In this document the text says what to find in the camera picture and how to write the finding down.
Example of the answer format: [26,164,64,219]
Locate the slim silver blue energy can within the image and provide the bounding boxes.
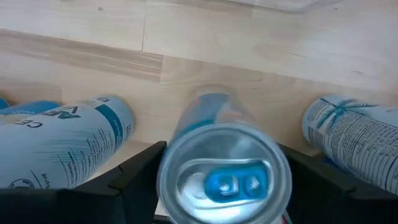
[156,84,293,224]

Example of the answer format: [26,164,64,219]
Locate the blue white Spindrift can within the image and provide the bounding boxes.
[0,98,62,125]

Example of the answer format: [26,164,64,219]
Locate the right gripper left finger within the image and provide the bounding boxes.
[0,141,168,224]

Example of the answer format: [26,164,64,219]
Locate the white Celsius can black top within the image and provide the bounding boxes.
[0,94,135,190]
[301,95,398,195]

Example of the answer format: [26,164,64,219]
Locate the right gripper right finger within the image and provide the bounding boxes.
[281,144,398,224]

